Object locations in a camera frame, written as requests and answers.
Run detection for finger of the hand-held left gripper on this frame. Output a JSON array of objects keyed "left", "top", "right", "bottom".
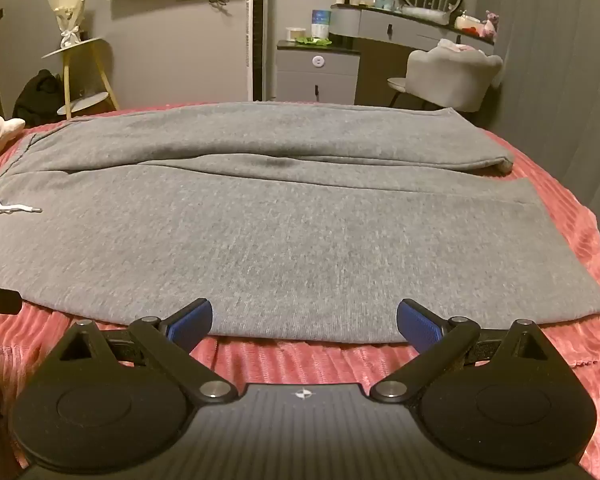
[{"left": 0, "top": 282, "right": 24, "bottom": 325}]

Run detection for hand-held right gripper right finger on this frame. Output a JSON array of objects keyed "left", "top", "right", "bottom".
[{"left": 371, "top": 298, "right": 552, "bottom": 404}]

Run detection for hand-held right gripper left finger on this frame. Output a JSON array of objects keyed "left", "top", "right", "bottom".
[{"left": 52, "top": 298, "right": 236, "bottom": 405}]

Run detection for grey pants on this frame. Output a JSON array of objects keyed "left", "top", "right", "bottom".
[{"left": 0, "top": 101, "right": 600, "bottom": 346}]

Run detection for pink ribbed bedspread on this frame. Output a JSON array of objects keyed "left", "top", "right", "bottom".
[{"left": 0, "top": 101, "right": 600, "bottom": 480}]

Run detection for black bag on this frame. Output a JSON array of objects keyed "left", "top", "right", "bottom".
[{"left": 12, "top": 69, "right": 71, "bottom": 122}]

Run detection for grey upholstered chair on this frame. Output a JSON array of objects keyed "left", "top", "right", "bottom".
[{"left": 387, "top": 40, "right": 504, "bottom": 114}]

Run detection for yellow-legged round side table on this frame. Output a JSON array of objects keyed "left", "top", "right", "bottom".
[{"left": 41, "top": 36, "right": 121, "bottom": 120}]

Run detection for grey drawer cabinet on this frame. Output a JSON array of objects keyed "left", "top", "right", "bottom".
[{"left": 276, "top": 40, "right": 361, "bottom": 106}]

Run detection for white and pink cloth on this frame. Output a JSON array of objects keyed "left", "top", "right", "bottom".
[{"left": 437, "top": 37, "right": 486, "bottom": 54}]

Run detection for white tower fan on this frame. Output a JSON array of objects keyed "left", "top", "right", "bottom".
[{"left": 245, "top": 0, "right": 271, "bottom": 102}]

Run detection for grey curtain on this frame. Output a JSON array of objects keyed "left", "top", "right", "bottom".
[{"left": 480, "top": 0, "right": 600, "bottom": 213}]

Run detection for white bowl with red items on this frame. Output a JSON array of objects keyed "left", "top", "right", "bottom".
[{"left": 454, "top": 10, "right": 484, "bottom": 36}]

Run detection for grey vanity desk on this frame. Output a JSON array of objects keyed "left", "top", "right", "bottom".
[{"left": 330, "top": 3, "right": 496, "bottom": 107}]

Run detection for cream wrapped flower bouquet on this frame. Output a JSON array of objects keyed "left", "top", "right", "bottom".
[{"left": 47, "top": 0, "right": 92, "bottom": 51}]

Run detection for pink plush toy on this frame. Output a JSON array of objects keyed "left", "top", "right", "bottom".
[{"left": 481, "top": 10, "right": 501, "bottom": 40}]

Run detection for white pouch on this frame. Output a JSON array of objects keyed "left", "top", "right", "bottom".
[{"left": 401, "top": 5, "right": 451, "bottom": 17}]

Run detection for blue and white canister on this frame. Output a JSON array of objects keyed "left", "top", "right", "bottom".
[{"left": 311, "top": 9, "right": 332, "bottom": 41}]

